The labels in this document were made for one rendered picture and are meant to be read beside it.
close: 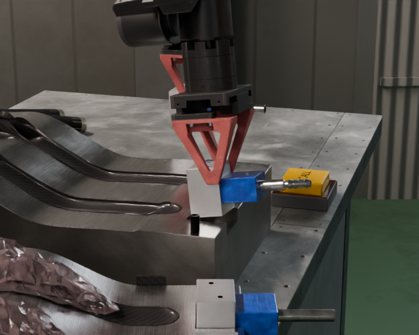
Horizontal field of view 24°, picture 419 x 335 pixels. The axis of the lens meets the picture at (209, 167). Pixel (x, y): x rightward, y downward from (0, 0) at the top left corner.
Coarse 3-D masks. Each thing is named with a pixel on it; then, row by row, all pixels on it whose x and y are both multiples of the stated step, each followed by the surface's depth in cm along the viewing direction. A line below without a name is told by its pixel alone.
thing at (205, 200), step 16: (192, 176) 105; (224, 176) 106; (240, 176) 104; (256, 176) 104; (192, 192) 105; (208, 192) 105; (224, 192) 104; (240, 192) 104; (256, 192) 103; (192, 208) 105; (208, 208) 105; (224, 208) 105
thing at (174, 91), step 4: (184, 84) 138; (176, 88) 135; (172, 92) 134; (176, 92) 134; (208, 108) 133; (256, 108) 133; (260, 108) 133; (264, 108) 133; (172, 112) 135; (256, 112) 133; (260, 112) 133; (264, 112) 133; (172, 128) 136
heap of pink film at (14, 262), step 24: (0, 240) 90; (0, 264) 88; (24, 264) 89; (48, 264) 91; (0, 288) 87; (24, 288) 87; (48, 288) 88; (72, 288) 89; (96, 288) 92; (0, 312) 79; (24, 312) 81; (96, 312) 90
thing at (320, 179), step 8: (296, 168) 140; (288, 176) 137; (296, 176) 137; (304, 176) 136; (312, 176) 137; (320, 176) 137; (328, 176) 138; (312, 184) 134; (320, 184) 134; (328, 184) 138; (296, 192) 135; (304, 192) 135; (312, 192) 134; (320, 192) 134
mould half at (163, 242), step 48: (0, 144) 119; (96, 144) 130; (0, 192) 109; (96, 192) 116; (144, 192) 116; (48, 240) 107; (96, 240) 105; (144, 240) 103; (192, 240) 102; (240, 240) 112
